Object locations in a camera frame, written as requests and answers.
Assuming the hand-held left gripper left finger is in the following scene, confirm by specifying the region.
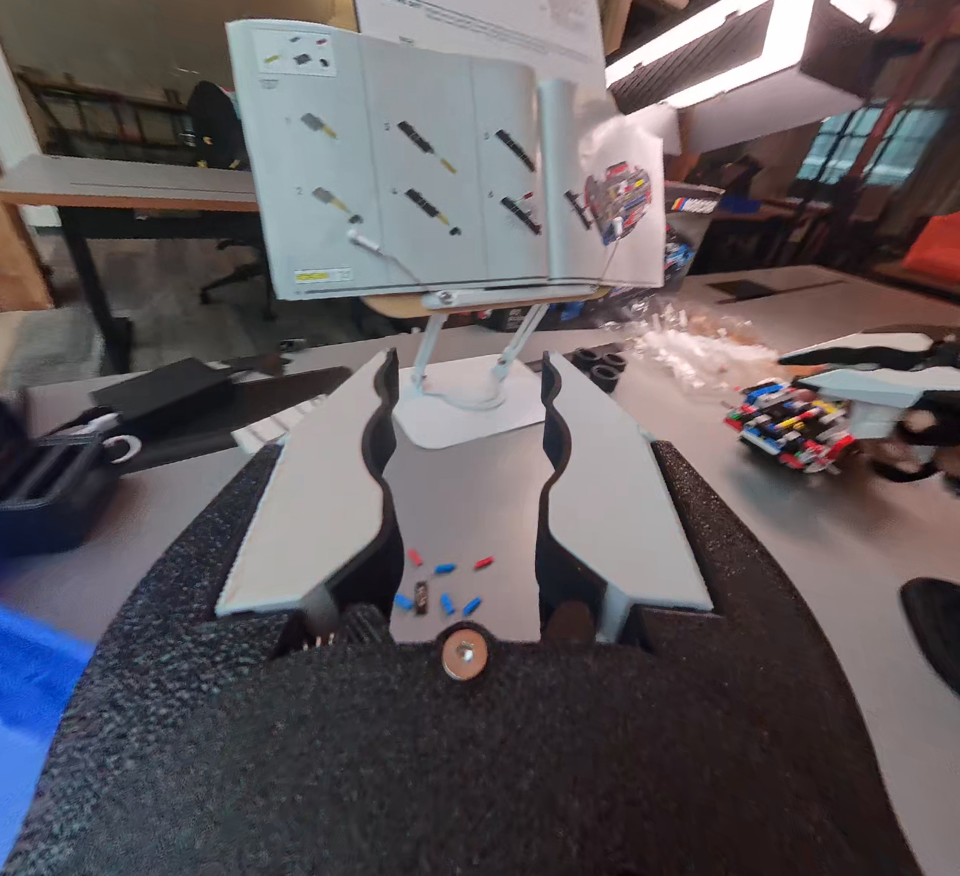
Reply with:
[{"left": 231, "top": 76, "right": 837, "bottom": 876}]
[{"left": 216, "top": 349, "right": 406, "bottom": 648}]

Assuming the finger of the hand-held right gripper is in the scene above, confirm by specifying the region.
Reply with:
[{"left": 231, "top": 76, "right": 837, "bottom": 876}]
[
  {"left": 795, "top": 366, "right": 960, "bottom": 442},
  {"left": 778, "top": 332, "right": 940, "bottom": 371}
]

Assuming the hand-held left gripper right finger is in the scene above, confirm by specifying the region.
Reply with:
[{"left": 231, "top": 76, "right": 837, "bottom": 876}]
[{"left": 536, "top": 351, "right": 714, "bottom": 641}]

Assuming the toy brick race car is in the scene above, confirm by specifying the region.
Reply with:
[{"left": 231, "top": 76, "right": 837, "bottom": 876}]
[{"left": 723, "top": 379, "right": 858, "bottom": 474}]

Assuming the instruction booklet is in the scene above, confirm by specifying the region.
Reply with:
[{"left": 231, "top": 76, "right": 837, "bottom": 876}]
[{"left": 225, "top": 19, "right": 665, "bottom": 301}]

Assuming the grey desk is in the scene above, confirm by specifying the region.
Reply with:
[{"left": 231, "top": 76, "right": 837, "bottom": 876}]
[
  {"left": 686, "top": 264, "right": 960, "bottom": 337},
  {"left": 0, "top": 264, "right": 960, "bottom": 876}
]

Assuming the orange plastic bin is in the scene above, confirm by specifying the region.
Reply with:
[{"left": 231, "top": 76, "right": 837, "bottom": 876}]
[{"left": 900, "top": 212, "right": 960, "bottom": 276}]

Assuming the heap of clear plastic bags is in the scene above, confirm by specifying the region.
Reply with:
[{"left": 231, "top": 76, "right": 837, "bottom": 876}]
[{"left": 600, "top": 302, "right": 781, "bottom": 390}]

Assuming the wooden book stand white base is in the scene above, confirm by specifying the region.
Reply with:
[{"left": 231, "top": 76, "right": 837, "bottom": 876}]
[{"left": 360, "top": 279, "right": 624, "bottom": 450}]

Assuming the black power adapter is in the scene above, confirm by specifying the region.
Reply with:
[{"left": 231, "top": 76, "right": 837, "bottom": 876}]
[{"left": 90, "top": 358, "right": 234, "bottom": 427}]

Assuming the paned window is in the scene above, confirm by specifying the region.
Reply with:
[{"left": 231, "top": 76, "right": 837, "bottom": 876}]
[
  {"left": 795, "top": 109, "right": 882, "bottom": 187},
  {"left": 881, "top": 107, "right": 948, "bottom": 180}
]

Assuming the black toy set box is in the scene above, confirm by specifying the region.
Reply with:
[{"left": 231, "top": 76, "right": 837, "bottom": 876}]
[{"left": 480, "top": 182, "right": 725, "bottom": 330}]

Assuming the dark rounded object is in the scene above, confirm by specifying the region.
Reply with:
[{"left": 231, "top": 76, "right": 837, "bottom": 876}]
[{"left": 900, "top": 579, "right": 960, "bottom": 697}]

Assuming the black open hard case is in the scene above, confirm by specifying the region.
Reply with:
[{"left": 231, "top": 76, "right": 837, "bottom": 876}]
[{"left": 0, "top": 403, "right": 125, "bottom": 558}]

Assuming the blue plastic bin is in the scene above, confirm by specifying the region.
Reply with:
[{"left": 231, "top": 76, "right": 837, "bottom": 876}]
[{"left": 0, "top": 606, "right": 95, "bottom": 840}]

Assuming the wooden edge background table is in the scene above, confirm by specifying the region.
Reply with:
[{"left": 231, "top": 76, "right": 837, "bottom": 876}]
[{"left": 0, "top": 154, "right": 262, "bottom": 371}]

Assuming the black office chair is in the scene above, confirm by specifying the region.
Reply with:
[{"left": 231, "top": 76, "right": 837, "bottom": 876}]
[{"left": 186, "top": 81, "right": 273, "bottom": 307}]

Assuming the white coiled cable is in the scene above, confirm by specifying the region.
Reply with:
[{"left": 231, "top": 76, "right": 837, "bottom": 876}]
[{"left": 71, "top": 411, "right": 144, "bottom": 465}]

